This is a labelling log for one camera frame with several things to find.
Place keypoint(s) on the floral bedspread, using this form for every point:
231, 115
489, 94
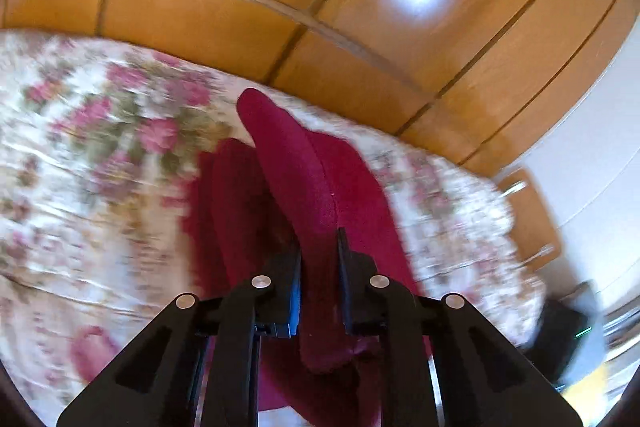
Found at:
100, 182

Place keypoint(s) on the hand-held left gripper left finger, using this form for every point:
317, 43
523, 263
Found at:
295, 297

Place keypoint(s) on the dark red garment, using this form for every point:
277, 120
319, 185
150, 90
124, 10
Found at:
320, 177

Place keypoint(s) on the small wooden furniture piece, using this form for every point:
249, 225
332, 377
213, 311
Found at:
532, 217

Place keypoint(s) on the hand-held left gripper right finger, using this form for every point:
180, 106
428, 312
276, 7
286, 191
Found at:
343, 287

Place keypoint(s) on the wooden wardrobe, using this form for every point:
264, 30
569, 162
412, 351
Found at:
350, 7

